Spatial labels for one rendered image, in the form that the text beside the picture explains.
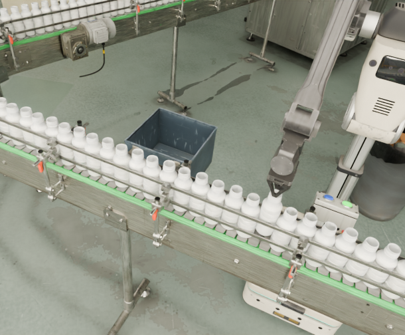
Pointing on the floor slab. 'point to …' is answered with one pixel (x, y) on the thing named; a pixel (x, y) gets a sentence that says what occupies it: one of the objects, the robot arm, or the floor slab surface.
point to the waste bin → (390, 177)
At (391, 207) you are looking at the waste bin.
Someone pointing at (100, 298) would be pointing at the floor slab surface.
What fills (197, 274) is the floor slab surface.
